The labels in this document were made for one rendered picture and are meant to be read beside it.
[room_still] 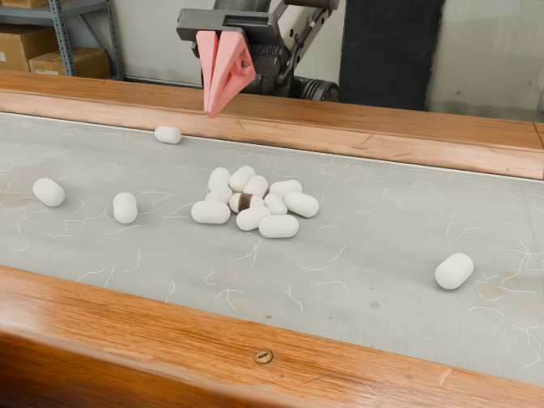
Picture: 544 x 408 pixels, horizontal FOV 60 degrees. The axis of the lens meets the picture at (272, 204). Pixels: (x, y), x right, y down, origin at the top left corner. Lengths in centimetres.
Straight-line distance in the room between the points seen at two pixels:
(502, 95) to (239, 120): 203
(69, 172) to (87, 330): 28
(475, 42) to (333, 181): 200
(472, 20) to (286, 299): 218
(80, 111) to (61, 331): 43
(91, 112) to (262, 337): 48
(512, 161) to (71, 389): 47
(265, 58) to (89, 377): 35
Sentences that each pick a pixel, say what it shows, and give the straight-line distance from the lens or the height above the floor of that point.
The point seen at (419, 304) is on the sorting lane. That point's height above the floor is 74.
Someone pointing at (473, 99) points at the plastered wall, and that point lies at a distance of 254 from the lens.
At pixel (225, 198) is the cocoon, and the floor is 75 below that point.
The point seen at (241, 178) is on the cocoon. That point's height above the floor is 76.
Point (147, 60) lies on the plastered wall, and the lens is 305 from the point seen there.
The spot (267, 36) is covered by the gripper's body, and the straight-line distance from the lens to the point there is 51.
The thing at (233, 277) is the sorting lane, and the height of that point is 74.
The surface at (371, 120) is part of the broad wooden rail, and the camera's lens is 61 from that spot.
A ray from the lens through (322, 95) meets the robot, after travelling 109.
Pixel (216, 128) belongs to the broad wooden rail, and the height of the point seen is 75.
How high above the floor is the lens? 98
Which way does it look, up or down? 32 degrees down
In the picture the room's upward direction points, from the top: straight up
